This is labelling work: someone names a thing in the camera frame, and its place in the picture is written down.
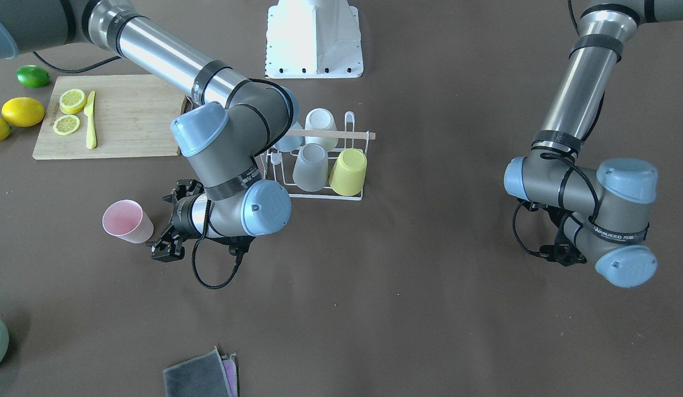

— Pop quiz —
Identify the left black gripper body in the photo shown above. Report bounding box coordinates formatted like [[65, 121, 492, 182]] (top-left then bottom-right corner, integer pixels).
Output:
[[540, 207, 587, 267]]

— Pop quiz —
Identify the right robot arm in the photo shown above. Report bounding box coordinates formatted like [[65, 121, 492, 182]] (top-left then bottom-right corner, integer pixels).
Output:
[[0, 1, 298, 261]]

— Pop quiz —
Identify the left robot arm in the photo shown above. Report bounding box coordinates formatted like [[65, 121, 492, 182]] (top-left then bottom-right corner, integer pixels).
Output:
[[504, 1, 683, 287]]

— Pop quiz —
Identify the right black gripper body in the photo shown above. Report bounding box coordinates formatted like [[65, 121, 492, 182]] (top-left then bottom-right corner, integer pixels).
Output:
[[163, 179, 204, 239]]

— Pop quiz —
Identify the green lime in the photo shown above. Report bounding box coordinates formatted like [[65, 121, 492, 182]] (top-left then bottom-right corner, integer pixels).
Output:
[[15, 65, 51, 88]]

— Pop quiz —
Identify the pink plastic cup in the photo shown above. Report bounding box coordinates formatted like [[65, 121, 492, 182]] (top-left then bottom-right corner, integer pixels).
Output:
[[102, 200, 154, 244]]

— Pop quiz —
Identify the yellow plastic knife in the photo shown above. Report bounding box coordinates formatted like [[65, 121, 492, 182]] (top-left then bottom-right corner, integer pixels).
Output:
[[83, 91, 98, 150]]

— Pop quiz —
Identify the white camera stand base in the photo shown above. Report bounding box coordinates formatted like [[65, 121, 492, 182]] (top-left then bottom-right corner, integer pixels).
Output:
[[264, 1, 364, 79]]

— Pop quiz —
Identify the grey plastic cup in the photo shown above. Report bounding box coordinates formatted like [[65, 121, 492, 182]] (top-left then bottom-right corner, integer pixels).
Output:
[[292, 143, 328, 192]]

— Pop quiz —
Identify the lemon slice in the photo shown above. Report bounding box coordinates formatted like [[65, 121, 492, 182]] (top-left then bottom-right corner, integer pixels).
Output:
[[58, 89, 87, 115], [52, 115, 81, 136]]

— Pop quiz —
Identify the yellow plastic cup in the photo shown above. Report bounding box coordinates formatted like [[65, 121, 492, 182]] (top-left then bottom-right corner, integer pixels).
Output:
[[328, 148, 367, 196]]

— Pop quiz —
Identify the white plastic cup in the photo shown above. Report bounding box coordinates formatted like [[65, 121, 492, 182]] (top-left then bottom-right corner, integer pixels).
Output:
[[305, 108, 339, 152]]

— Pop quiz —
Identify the light blue plastic cup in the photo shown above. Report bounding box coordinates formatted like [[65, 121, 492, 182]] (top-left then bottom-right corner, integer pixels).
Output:
[[273, 122, 305, 153]]

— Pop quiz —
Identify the grey folded cloth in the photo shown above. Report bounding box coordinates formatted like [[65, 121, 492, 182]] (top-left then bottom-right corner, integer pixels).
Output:
[[163, 348, 239, 396]]

